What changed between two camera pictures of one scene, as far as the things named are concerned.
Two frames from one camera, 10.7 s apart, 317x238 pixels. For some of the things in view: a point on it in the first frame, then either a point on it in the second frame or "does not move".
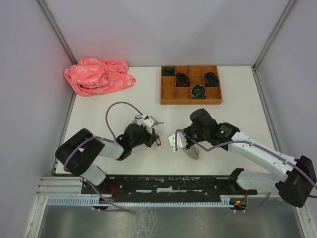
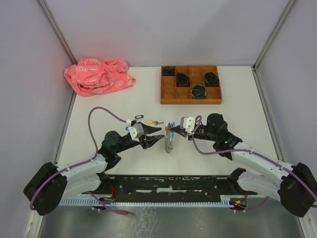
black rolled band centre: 183,80 does not move
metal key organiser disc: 192,151 → 168,139
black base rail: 166,187 does not move
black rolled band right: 211,80 does not move
